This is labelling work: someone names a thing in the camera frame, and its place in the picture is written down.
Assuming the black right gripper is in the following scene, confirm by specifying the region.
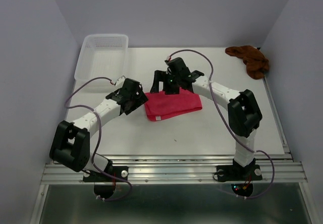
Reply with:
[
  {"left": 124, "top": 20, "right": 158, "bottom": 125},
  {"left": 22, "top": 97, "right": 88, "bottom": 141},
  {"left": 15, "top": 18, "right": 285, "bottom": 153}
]
[{"left": 149, "top": 70, "right": 181, "bottom": 94}]

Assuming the pink microfiber towel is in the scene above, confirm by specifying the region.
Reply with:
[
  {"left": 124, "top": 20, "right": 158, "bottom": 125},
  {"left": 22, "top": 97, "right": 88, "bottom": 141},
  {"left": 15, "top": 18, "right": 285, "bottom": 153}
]
[{"left": 144, "top": 89, "right": 202, "bottom": 122}]

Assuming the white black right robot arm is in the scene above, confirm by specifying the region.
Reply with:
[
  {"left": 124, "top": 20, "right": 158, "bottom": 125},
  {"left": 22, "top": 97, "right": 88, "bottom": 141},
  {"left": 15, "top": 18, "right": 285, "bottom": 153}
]
[{"left": 150, "top": 58, "right": 262, "bottom": 179}]

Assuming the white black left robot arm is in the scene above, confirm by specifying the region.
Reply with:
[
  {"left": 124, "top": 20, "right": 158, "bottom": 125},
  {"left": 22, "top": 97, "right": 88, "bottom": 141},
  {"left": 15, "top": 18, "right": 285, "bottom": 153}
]
[{"left": 49, "top": 77, "right": 148, "bottom": 181}]

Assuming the white perforated plastic basket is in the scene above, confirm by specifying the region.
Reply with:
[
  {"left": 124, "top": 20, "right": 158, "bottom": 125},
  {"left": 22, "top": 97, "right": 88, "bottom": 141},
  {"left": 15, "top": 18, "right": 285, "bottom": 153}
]
[{"left": 74, "top": 34, "right": 129, "bottom": 83}]

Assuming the brown crumpled towel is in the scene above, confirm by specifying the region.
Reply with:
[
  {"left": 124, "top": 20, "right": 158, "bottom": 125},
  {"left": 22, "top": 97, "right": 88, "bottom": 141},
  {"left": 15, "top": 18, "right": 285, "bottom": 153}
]
[{"left": 225, "top": 45, "right": 270, "bottom": 80}]

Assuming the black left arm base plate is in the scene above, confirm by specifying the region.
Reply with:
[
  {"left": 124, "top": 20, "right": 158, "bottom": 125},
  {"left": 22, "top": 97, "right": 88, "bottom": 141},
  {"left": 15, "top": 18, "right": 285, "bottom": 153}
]
[{"left": 82, "top": 157, "right": 132, "bottom": 202}]

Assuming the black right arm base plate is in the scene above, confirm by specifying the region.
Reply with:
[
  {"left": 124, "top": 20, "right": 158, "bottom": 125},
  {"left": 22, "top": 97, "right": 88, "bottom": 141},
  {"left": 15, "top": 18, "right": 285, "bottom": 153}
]
[{"left": 212, "top": 164, "right": 263, "bottom": 199}]

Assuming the aluminium mounting rail frame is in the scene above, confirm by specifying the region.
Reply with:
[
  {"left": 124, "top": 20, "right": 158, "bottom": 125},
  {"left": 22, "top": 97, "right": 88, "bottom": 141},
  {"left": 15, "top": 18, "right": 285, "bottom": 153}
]
[{"left": 29, "top": 77, "right": 319, "bottom": 224}]

